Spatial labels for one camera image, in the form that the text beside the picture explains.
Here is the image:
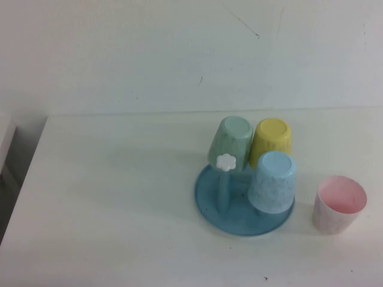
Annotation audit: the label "green plastic cup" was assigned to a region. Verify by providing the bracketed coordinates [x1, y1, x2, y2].
[206, 116, 254, 173]

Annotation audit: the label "pink plastic cup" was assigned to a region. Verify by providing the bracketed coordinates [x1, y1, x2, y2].
[312, 175, 368, 236]

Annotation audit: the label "yellow plastic cup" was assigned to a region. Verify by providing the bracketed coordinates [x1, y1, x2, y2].
[248, 117, 293, 170]

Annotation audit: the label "blue cup stand white caps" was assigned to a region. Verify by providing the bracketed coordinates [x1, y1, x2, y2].
[194, 153, 296, 238]

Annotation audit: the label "light blue plastic cup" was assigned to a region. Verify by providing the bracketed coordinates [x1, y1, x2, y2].
[247, 150, 297, 215]

